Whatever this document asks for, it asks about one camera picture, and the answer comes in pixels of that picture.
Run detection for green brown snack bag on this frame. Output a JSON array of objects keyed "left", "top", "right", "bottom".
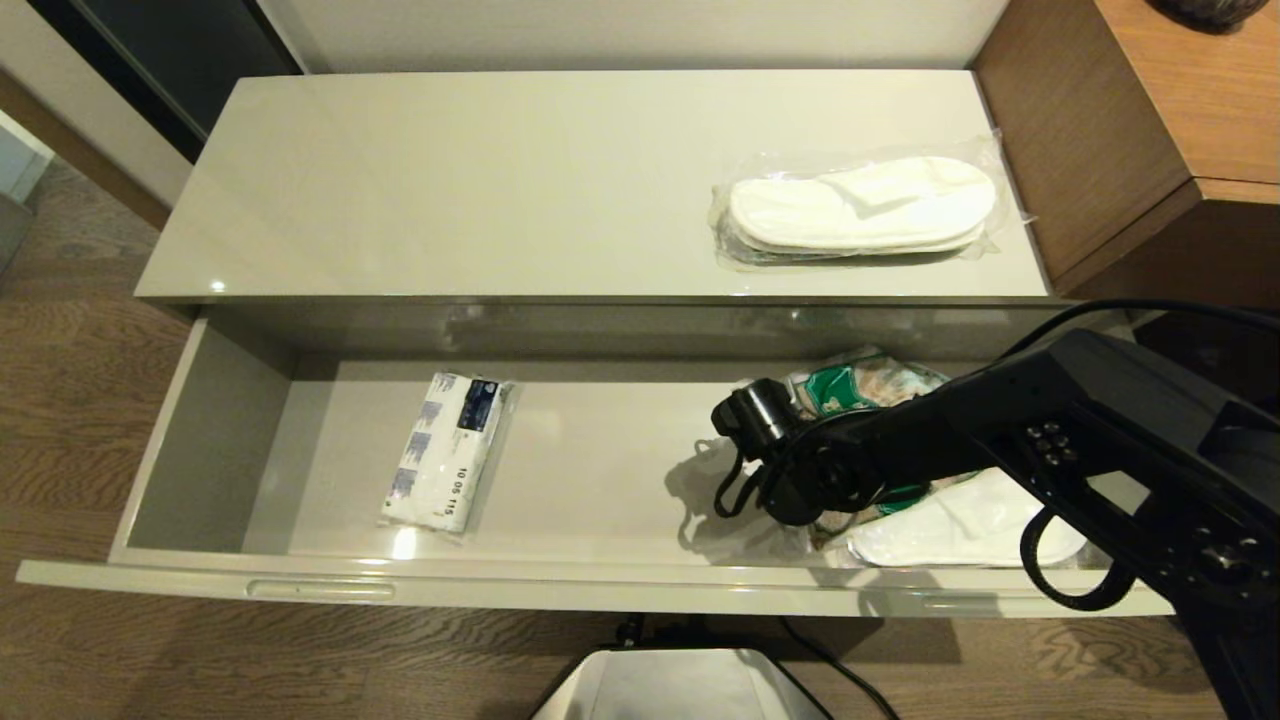
[{"left": 783, "top": 345, "right": 986, "bottom": 549}]

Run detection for glossy white cabinet drawer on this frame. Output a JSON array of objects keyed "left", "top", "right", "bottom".
[{"left": 15, "top": 300, "right": 1181, "bottom": 618}]

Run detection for white slippers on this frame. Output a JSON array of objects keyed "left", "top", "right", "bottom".
[
  {"left": 707, "top": 133, "right": 1037, "bottom": 272},
  {"left": 848, "top": 466, "right": 1091, "bottom": 571}
]

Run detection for silver and black robot base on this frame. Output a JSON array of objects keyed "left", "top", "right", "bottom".
[{"left": 529, "top": 648, "right": 832, "bottom": 720}]

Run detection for white blue tissue pack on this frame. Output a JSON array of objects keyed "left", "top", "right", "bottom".
[{"left": 379, "top": 372, "right": 517, "bottom": 537}]

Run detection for glossy white low cabinet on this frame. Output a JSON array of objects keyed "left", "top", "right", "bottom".
[{"left": 133, "top": 67, "right": 1181, "bottom": 336}]

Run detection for brown wooden side cabinet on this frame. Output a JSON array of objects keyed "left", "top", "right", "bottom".
[{"left": 972, "top": 0, "right": 1280, "bottom": 306}]

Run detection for dark round vase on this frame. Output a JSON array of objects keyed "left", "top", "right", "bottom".
[{"left": 1150, "top": 0, "right": 1271, "bottom": 33}]

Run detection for dark glass door panel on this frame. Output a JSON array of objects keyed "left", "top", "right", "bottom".
[{"left": 28, "top": 0, "right": 304, "bottom": 164}]

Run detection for black base power cable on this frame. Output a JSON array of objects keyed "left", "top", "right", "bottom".
[{"left": 614, "top": 615, "right": 902, "bottom": 720}]

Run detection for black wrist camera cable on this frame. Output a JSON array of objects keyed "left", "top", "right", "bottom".
[{"left": 712, "top": 298, "right": 1280, "bottom": 613}]

